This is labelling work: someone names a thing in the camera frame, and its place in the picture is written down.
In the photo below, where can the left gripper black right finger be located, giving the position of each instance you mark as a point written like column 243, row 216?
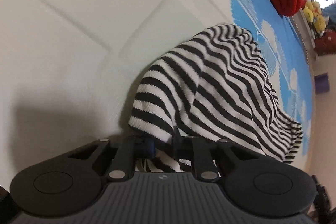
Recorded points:
column 196, row 154

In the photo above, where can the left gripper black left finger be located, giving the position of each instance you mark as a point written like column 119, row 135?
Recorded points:
column 131, row 150

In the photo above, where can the black white striped hoodie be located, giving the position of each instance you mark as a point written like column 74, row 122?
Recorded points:
column 216, row 86

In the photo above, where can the purple box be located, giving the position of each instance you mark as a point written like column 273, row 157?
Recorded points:
column 322, row 83

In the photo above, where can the blue cream patterned bedsheet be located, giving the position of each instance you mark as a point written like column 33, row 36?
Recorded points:
column 70, row 68

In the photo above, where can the yellow plush toys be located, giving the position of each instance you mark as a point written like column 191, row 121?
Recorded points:
column 314, row 17

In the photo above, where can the wooden bed frame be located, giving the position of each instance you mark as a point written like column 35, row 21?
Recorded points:
column 304, row 33

